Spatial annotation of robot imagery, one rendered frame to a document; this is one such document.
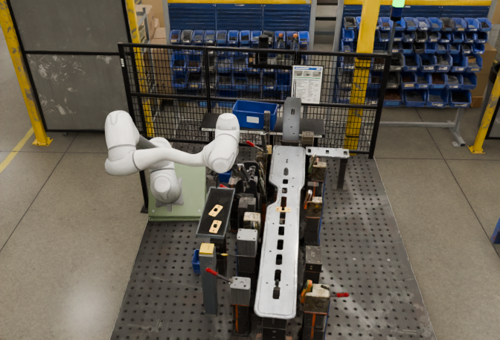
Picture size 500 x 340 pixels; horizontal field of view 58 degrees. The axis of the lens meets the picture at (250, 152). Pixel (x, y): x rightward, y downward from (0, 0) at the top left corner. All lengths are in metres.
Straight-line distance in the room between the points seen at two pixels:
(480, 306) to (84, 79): 3.99
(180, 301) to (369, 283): 1.04
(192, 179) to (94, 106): 2.24
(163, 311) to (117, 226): 1.68
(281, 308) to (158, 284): 0.81
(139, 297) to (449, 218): 2.81
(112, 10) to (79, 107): 1.15
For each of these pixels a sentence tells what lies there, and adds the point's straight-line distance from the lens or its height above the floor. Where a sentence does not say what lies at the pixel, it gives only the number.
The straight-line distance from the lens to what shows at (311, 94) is 3.31.
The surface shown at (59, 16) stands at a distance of 4.70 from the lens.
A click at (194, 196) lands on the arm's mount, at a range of 2.97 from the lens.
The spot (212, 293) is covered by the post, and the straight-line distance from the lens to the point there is 2.35.
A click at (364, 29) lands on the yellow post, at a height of 1.70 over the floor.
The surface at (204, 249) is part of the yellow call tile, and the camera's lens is 2.15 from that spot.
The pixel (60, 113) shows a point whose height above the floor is 0.37.
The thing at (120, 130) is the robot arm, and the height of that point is 1.58.
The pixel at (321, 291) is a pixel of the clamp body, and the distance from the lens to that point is 2.14.
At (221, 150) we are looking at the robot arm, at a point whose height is 1.68.
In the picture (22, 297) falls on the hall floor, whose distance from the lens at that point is 3.82.
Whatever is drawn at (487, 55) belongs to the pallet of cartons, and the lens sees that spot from 6.07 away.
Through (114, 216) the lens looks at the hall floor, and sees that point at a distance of 4.21.
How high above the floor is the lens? 2.71
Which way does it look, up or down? 34 degrees down
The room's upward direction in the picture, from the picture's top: straight up
